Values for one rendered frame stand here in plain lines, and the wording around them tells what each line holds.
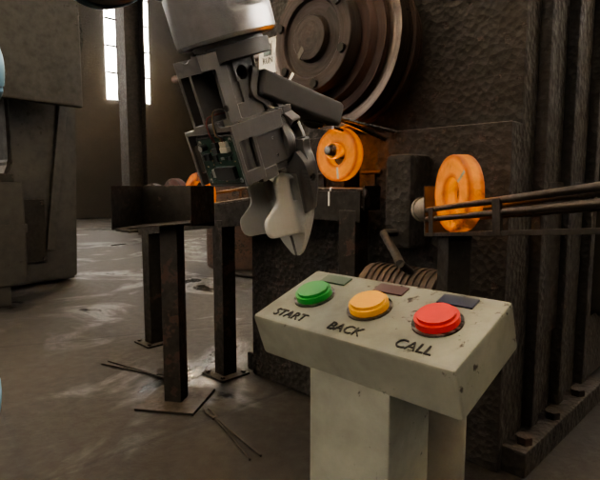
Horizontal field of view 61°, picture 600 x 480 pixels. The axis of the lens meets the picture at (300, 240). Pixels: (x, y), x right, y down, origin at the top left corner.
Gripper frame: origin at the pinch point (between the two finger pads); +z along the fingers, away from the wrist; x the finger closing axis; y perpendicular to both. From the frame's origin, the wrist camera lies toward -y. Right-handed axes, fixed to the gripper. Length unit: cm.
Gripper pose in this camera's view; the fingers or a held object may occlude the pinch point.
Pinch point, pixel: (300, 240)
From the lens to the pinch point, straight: 53.0
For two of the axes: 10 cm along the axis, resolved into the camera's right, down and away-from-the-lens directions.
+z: 2.5, 9.1, 3.4
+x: 7.0, 0.7, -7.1
